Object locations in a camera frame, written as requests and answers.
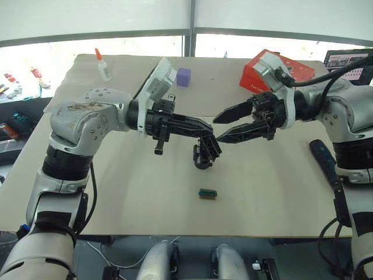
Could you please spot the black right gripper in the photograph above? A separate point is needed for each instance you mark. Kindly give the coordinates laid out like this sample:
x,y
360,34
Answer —
x,y
268,108

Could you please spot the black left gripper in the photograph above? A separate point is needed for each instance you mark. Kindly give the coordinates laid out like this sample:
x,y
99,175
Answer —
x,y
157,122

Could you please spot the black gripper body workpiece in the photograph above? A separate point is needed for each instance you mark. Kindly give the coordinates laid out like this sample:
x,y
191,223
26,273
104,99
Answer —
x,y
205,154

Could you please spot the dark blue electric screwdriver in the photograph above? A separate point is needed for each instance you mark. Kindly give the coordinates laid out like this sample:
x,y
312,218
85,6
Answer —
x,y
325,159

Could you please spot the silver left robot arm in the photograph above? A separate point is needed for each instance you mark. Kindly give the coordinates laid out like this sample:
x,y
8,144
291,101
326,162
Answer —
x,y
78,122

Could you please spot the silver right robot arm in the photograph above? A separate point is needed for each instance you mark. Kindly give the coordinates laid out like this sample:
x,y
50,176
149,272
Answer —
x,y
349,111

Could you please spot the small green screw holder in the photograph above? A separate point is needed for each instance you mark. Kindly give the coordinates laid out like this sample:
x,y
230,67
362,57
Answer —
x,y
208,194

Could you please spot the purple foam cube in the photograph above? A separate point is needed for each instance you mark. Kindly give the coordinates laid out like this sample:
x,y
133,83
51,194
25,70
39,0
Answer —
x,y
183,77

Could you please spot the red cardboard box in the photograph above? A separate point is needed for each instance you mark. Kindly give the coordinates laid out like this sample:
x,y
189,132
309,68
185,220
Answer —
x,y
300,71

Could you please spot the glue bottle with orange cap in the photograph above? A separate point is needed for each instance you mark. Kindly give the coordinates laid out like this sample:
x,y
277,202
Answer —
x,y
104,68

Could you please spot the white roller blind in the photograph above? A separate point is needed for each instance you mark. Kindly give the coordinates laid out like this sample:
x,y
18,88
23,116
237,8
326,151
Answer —
x,y
277,14
87,14

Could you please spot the black computer monitor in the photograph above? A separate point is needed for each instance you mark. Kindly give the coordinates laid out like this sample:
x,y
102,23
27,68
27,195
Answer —
x,y
357,76

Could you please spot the silver rounded leg cover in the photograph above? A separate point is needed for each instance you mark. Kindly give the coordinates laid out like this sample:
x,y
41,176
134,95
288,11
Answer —
x,y
157,262
230,262

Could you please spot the red and white package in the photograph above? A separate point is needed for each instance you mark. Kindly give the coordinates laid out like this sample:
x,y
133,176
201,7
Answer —
x,y
13,84
39,76

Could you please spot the orange can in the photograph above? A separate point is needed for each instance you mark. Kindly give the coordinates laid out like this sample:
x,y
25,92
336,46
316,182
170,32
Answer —
x,y
8,131

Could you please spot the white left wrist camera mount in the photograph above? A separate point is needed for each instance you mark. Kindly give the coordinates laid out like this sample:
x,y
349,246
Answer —
x,y
157,81

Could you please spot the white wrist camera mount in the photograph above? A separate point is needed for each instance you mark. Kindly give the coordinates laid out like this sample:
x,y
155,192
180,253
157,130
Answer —
x,y
157,81
269,68

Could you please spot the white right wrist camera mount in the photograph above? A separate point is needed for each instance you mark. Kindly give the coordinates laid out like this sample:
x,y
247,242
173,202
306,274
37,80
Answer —
x,y
269,68

